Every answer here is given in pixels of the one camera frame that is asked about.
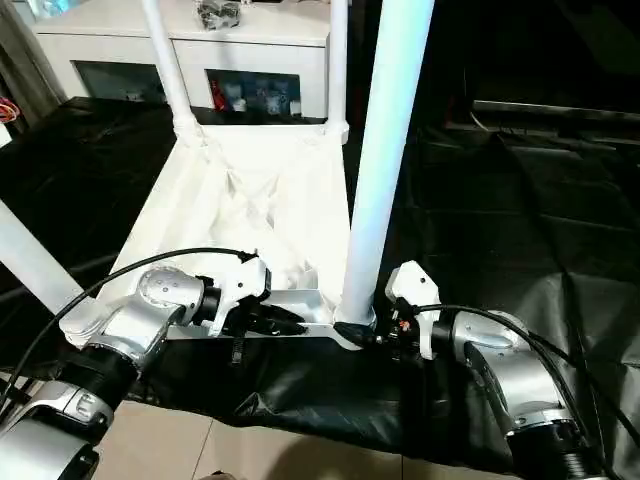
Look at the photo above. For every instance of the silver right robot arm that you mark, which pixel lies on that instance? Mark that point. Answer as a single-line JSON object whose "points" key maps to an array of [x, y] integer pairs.
{"points": [[520, 370]]}

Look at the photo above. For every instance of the white plastic table leg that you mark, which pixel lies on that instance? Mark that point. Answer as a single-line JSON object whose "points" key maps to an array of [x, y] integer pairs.
{"points": [[385, 140], [35, 260], [170, 70], [338, 60]]}

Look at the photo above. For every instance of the grey crumpled clump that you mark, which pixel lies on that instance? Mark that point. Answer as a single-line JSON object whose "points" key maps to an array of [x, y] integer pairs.
{"points": [[218, 12]]}

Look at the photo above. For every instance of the black plastic table mat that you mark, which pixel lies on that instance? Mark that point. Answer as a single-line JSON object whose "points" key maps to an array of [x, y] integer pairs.
{"points": [[520, 220]]}

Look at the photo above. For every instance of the black flat bar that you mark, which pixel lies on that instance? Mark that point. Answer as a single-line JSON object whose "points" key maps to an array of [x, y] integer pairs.
{"points": [[560, 110]]}

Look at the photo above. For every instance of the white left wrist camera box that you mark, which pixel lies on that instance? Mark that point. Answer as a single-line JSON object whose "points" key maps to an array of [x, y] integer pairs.
{"points": [[244, 282]]}

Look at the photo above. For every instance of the black metal stand leg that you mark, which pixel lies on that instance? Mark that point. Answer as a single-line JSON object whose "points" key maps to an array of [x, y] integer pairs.
{"points": [[10, 385]]}

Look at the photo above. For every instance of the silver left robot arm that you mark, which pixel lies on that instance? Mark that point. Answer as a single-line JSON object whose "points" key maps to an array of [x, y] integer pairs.
{"points": [[140, 320]]}

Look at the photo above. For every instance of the white plastic table top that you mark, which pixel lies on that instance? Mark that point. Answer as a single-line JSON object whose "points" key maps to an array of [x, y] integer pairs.
{"points": [[250, 200]]}

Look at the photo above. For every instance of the white glass-door cabinet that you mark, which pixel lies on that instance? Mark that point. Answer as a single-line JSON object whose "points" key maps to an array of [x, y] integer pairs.
{"points": [[110, 45]]}

